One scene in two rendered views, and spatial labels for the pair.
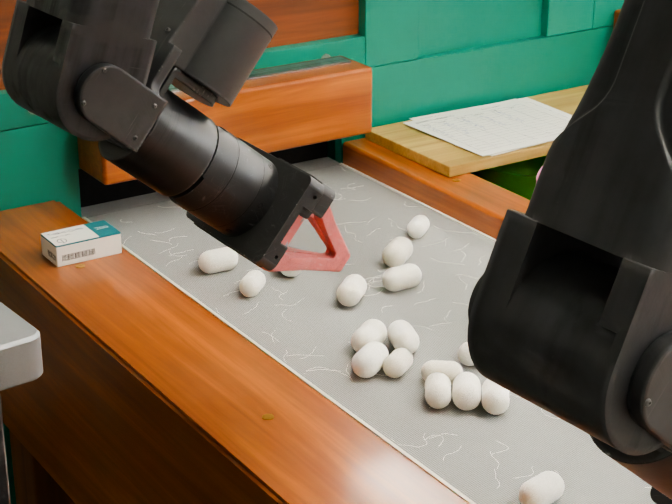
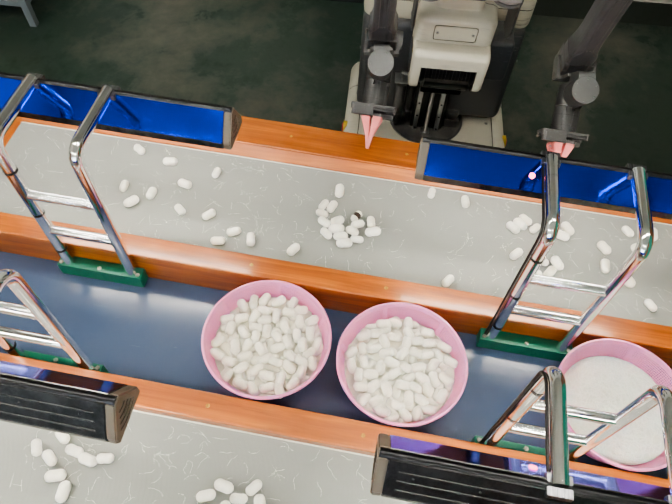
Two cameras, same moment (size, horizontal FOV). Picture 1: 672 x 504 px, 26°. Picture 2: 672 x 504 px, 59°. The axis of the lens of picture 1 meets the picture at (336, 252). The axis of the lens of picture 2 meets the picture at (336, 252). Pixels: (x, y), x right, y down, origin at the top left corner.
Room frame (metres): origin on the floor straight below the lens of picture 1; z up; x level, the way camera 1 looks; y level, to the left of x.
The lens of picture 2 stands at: (1.16, -1.02, 1.88)
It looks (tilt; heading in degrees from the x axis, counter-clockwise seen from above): 57 degrees down; 131
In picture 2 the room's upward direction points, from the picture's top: 3 degrees clockwise
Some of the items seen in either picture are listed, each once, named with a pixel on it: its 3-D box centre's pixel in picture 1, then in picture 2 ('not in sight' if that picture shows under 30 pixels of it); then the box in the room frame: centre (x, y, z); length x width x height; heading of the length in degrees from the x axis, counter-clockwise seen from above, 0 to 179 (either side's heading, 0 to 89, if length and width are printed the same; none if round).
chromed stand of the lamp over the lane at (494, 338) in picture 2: not in sight; (554, 265); (1.07, -0.26, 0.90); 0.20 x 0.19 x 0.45; 33
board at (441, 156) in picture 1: (529, 126); not in sight; (1.51, -0.21, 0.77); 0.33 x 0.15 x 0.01; 123
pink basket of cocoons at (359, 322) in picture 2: not in sight; (399, 369); (0.96, -0.57, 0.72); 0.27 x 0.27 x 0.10
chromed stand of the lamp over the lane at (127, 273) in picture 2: not in sight; (89, 188); (0.26, -0.78, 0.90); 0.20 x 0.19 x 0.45; 33
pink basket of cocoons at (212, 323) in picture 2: not in sight; (268, 345); (0.73, -0.72, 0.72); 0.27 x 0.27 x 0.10
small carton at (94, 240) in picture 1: (81, 243); not in sight; (1.16, 0.22, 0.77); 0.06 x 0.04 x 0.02; 123
